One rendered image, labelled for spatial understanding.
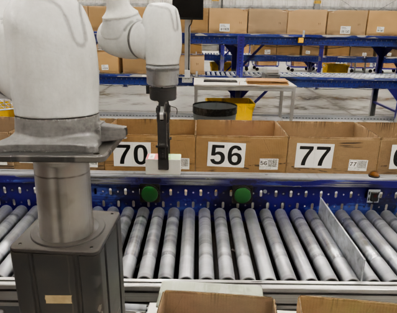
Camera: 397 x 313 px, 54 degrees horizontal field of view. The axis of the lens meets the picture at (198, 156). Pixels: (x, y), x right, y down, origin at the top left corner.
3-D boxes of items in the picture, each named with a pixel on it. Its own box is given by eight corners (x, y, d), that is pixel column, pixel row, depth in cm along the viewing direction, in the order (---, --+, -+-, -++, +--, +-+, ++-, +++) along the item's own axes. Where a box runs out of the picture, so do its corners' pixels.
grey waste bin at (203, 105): (208, 169, 428) (209, 111, 408) (183, 156, 468) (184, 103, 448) (243, 161, 455) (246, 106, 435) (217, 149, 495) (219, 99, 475)
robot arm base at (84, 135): (118, 153, 69) (117, 122, 67) (-10, 152, 68) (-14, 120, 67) (133, 133, 86) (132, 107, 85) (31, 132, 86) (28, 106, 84)
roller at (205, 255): (198, 293, 122) (199, 279, 120) (198, 215, 171) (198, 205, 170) (214, 293, 122) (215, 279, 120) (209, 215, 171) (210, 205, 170)
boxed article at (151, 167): (180, 174, 114) (180, 159, 112) (145, 174, 114) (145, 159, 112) (181, 167, 119) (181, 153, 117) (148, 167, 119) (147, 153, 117)
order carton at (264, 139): (194, 173, 170) (195, 135, 165) (195, 152, 198) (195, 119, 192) (285, 174, 170) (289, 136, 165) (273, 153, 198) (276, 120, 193)
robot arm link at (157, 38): (190, 64, 107) (156, 61, 115) (190, 2, 102) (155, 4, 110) (162, 66, 99) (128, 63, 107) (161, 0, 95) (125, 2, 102)
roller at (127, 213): (93, 291, 122) (92, 277, 120) (123, 215, 171) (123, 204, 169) (109, 292, 122) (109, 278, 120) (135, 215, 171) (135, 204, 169)
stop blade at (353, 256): (360, 284, 124) (363, 259, 121) (317, 217, 168) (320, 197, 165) (361, 284, 124) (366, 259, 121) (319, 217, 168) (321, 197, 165)
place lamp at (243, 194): (233, 203, 166) (235, 188, 164) (233, 202, 167) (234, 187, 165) (250, 204, 166) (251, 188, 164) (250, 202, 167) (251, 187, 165)
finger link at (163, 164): (168, 145, 111) (168, 146, 110) (168, 169, 113) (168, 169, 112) (158, 145, 111) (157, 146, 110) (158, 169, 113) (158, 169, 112)
